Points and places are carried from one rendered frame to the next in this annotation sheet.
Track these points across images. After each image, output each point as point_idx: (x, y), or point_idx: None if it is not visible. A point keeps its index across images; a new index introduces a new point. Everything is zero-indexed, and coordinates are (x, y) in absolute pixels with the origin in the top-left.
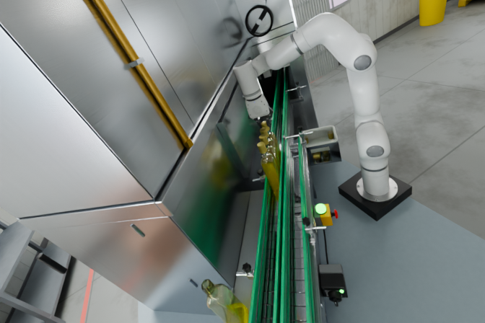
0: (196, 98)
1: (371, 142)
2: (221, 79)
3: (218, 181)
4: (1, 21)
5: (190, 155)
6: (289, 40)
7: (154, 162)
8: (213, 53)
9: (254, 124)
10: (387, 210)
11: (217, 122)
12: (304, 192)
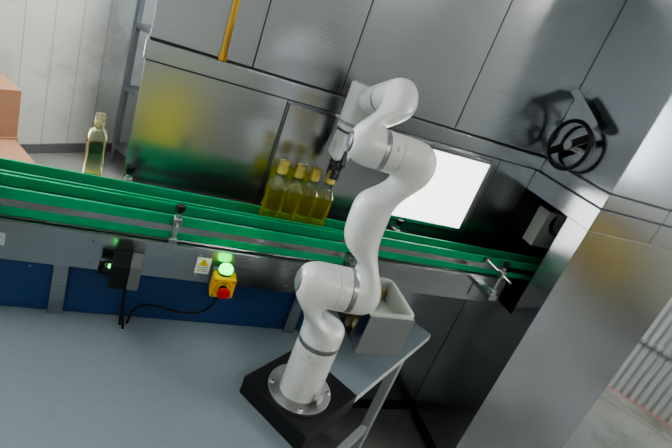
0: (289, 57)
1: (306, 264)
2: None
3: (220, 127)
4: None
5: (210, 62)
6: (378, 83)
7: (177, 23)
8: (389, 69)
9: None
10: (258, 404)
11: (289, 103)
12: (244, 243)
